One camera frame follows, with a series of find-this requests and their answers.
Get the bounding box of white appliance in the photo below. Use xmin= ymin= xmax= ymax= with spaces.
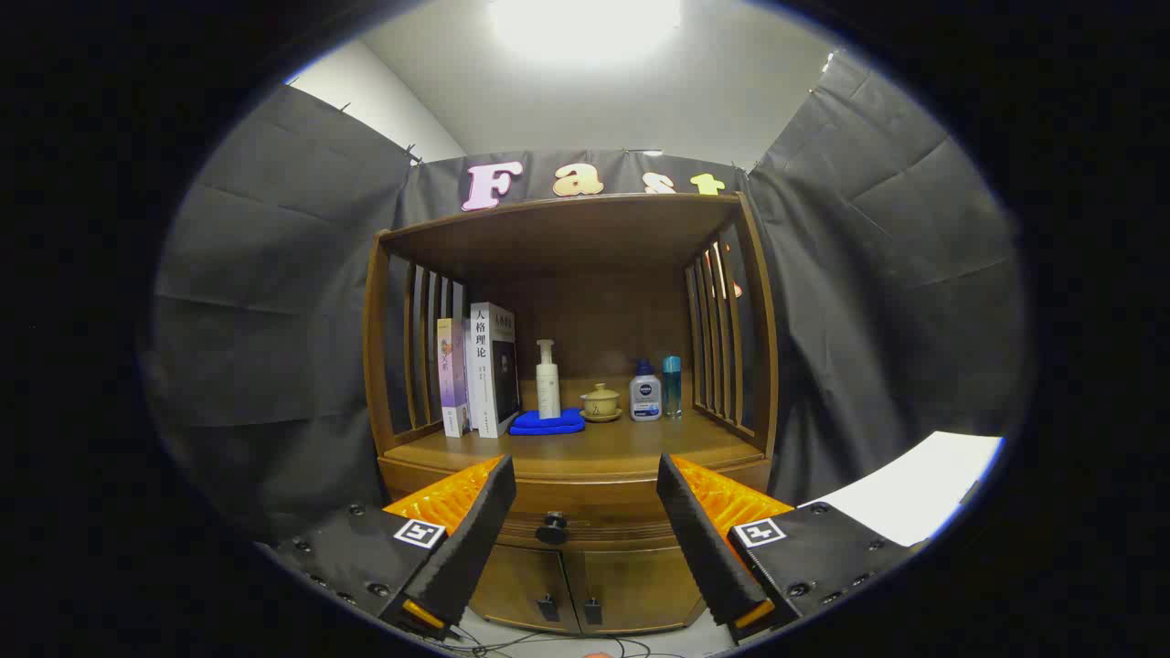
xmin=800 ymin=431 xmax=1005 ymax=547

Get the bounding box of wooden countertop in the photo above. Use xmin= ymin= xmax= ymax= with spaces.
xmin=384 ymin=407 xmax=767 ymax=481

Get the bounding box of wooden cabinet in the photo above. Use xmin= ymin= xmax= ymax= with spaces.
xmin=363 ymin=190 xmax=780 ymax=636

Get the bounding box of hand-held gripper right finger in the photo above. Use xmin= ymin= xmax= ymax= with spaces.
xmin=655 ymin=452 xmax=929 ymax=645

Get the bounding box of white bottle with blue pump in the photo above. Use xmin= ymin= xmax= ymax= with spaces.
xmin=629 ymin=358 xmax=664 ymax=422

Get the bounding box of yellow lidded teacup with saucer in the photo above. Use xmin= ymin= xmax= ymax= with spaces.
xmin=580 ymin=383 xmax=623 ymax=423

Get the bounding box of blue folded cloth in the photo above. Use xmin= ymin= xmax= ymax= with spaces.
xmin=508 ymin=408 xmax=587 ymax=436

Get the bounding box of purple book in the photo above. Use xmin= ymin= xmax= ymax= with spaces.
xmin=436 ymin=317 xmax=472 ymax=438

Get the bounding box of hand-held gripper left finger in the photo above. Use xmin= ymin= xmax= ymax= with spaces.
xmin=274 ymin=454 xmax=517 ymax=641

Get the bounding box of white book with portrait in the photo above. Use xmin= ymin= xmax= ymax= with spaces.
xmin=468 ymin=302 xmax=522 ymax=439

